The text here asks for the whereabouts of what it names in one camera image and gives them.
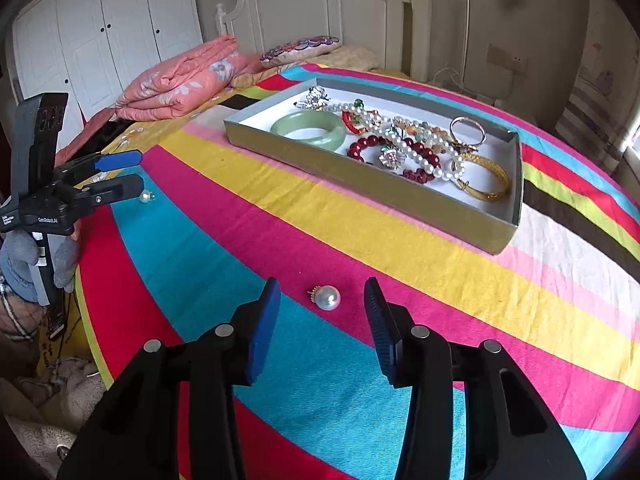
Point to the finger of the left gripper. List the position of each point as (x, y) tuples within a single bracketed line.
[(86, 167), (109, 191)]

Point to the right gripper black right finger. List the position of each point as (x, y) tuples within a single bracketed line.
[(384, 329)]

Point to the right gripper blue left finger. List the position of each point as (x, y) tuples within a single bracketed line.
[(263, 318)]

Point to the pearl stud earring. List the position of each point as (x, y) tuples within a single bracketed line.
[(146, 196), (325, 297)]

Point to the gold mesh bangle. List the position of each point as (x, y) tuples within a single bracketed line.
[(480, 177)]

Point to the silver butterfly brooch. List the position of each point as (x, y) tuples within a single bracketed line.
[(316, 98)]

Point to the green gem gold brooch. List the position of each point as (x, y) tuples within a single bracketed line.
[(362, 116)]

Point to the plaid sleeve forearm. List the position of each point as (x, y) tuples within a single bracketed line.
[(19, 319)]

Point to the grey jewelry tray box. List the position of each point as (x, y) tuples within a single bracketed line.
[(429, 157)]

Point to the left hand grey glove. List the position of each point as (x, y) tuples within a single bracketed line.
[(19, 253)]

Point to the pink folded quilt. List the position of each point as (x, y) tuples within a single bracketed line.
[(181, 84)]

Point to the white wardrobe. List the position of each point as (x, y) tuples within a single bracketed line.
[(92, 49)]

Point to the silver flower brooch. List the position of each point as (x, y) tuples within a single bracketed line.
[(392, 157)]

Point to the embroidered patterned pillow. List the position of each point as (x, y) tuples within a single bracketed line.
[(299, 50)]

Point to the beige shell pattern pillow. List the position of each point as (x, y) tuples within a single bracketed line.
[(352, 57)]

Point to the white slim desk lamp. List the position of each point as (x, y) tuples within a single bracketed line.
[(465, 39)]

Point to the printed striped curtain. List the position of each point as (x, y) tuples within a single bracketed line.
[(601, 117)]

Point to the white bed headboard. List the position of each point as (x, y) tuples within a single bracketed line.
[(398, 32)]

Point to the wall power socket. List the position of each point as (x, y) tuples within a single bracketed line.
[(502, 58)]

